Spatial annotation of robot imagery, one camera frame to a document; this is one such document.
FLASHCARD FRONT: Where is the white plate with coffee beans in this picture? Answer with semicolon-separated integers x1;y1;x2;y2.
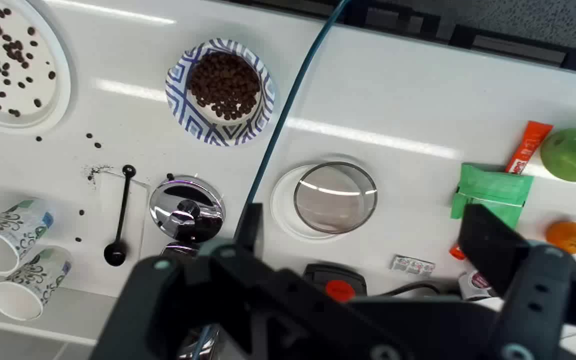
0;0;72;133

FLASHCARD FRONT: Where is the blue cable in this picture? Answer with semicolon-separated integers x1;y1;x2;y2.
244;0;351;207

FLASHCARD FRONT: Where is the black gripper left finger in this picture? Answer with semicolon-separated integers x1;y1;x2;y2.
88;202;396;360

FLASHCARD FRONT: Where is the black measuring spoon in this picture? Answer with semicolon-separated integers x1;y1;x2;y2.
104;163;135;265

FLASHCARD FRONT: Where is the clear round blender lid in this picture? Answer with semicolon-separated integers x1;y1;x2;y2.
294;161;377;234

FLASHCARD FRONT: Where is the small orange fruit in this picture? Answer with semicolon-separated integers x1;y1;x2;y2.
545;219;576;254

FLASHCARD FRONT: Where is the small white plate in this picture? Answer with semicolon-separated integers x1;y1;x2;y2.
270;155;380;244

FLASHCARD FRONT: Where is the green apple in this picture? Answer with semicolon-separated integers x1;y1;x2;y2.
539;128;576;182

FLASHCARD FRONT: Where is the blue patterned bowl of beans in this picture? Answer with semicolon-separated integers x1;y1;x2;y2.
163;38;276;146

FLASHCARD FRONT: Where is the orange sachet packet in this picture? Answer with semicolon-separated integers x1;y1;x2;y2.
505;119;551;173

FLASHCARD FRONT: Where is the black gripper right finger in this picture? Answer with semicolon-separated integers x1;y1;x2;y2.
458;203;576;360

